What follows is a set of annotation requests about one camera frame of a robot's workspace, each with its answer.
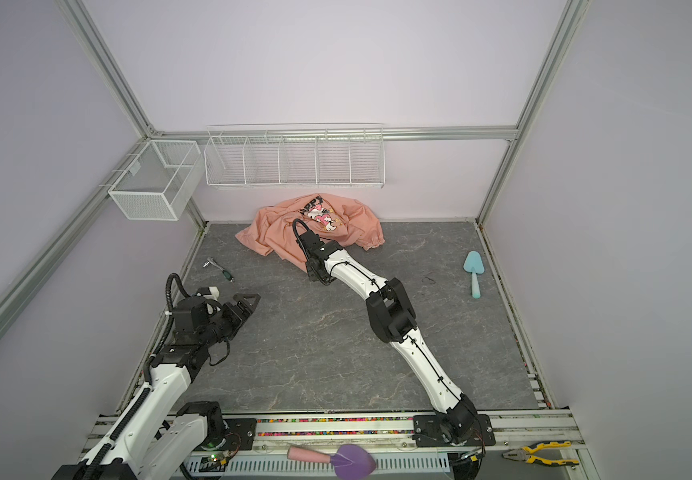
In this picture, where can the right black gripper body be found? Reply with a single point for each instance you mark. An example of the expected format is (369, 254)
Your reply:
(312, 272)

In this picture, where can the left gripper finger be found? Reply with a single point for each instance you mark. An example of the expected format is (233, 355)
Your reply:
(245, 299)
(245, 312)

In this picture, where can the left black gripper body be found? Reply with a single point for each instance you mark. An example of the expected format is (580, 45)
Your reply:
(223, 325)

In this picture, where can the pink zip jacket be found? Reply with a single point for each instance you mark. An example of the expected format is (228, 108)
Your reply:
(344, 220)

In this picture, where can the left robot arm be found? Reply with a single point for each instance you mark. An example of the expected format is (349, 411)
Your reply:
(143, 443)

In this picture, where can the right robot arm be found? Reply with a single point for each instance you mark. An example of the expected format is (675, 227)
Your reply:
(393, 319)

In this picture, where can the white mesh box basket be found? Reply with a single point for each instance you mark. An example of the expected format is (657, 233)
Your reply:
(159, 181)

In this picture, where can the teal plastic trowel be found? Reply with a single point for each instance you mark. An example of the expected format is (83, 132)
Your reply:
(474, 265)

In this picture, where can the small green-handled screwdriver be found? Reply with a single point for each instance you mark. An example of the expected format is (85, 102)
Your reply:
(210, 262)

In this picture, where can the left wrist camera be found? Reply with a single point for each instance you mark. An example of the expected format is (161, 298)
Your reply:
(210, 292)

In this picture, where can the white wire shelf basket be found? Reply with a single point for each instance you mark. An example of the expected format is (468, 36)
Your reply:
(295, 155)

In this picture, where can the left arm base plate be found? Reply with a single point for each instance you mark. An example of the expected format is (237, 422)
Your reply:
(239, 435)

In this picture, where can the purple pink-handled scoop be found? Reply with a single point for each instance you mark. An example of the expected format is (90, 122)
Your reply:
(350, 461)

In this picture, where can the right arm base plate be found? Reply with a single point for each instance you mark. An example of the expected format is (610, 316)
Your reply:
(433, 430)

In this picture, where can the yellow-handled pliers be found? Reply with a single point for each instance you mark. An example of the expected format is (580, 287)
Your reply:
(533, 454)

